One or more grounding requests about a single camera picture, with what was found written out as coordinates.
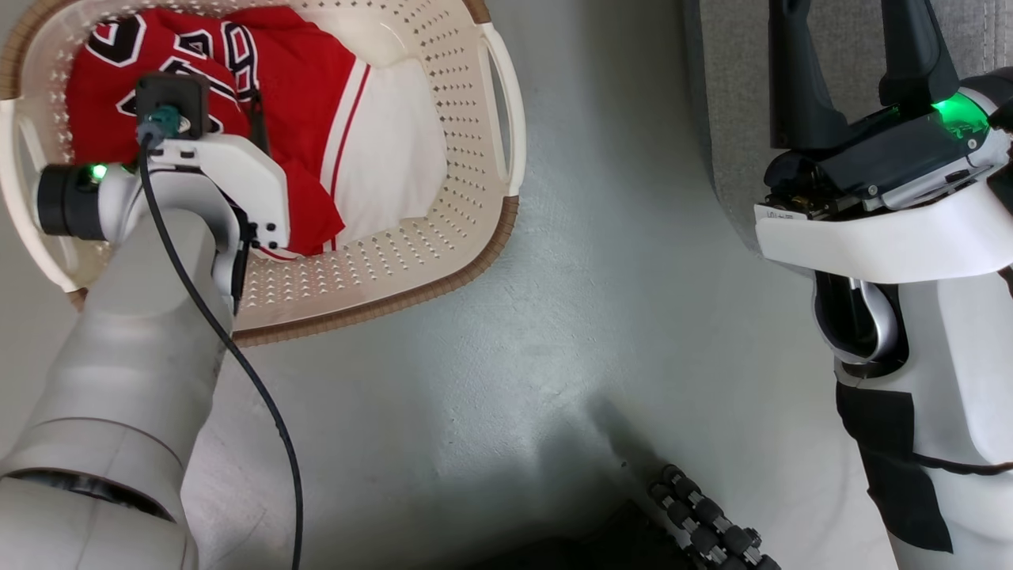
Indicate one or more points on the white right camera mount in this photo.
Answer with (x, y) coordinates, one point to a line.
(894, 241)

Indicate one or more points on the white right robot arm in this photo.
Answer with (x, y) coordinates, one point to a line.
(957, 372)

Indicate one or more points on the red and white jersey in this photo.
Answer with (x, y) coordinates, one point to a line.
(316, 103)

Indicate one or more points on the white brown-rimmed laundry basket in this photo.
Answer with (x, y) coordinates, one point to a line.
(443, 150)

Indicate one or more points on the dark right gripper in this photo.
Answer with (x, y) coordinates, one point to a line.
(878, 162)

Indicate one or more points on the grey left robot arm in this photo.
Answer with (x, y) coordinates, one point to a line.
(127, 380)

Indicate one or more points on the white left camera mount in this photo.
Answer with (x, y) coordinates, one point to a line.
(229, 182)

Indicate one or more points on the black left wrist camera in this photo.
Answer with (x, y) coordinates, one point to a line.
(174, 99)

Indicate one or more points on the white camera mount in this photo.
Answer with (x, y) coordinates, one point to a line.
(894, 241)
(229, 182)

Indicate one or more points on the grey fabric sofa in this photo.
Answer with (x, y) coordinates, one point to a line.
(728, 87)

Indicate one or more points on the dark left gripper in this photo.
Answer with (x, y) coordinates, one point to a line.
(244, 265)

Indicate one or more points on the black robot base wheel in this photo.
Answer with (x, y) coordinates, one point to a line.
(704, 518)

